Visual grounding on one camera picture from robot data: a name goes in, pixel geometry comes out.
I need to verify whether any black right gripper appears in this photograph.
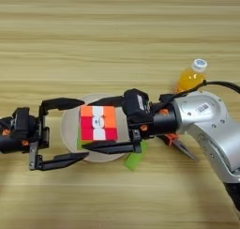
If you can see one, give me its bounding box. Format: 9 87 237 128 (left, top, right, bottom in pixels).
82 95 181 155

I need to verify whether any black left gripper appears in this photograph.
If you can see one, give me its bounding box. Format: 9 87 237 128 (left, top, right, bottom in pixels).
0 97 90 172

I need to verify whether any multicoloured puzzle cube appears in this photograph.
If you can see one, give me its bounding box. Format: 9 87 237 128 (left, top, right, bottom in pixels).
78 104 120 145

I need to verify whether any orange juice bottle white cap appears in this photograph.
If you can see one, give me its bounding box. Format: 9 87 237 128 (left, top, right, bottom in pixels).
174 58 208 95

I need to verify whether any round white plate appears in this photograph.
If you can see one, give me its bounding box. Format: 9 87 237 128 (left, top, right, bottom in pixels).
60 93 133 163

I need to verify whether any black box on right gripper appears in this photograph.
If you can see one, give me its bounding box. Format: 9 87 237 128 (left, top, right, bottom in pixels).
122 88 152 118

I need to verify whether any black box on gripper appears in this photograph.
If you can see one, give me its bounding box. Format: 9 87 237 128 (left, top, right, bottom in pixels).
11 106 36 140
122 88 152 118

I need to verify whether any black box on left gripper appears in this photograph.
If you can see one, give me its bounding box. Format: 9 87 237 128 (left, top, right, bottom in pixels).
11 106 36 140

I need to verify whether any green rectangular block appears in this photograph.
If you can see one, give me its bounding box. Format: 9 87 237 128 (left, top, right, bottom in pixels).
124 141 150 171

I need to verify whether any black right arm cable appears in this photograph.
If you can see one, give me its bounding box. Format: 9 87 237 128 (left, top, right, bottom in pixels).
158 80 240 113

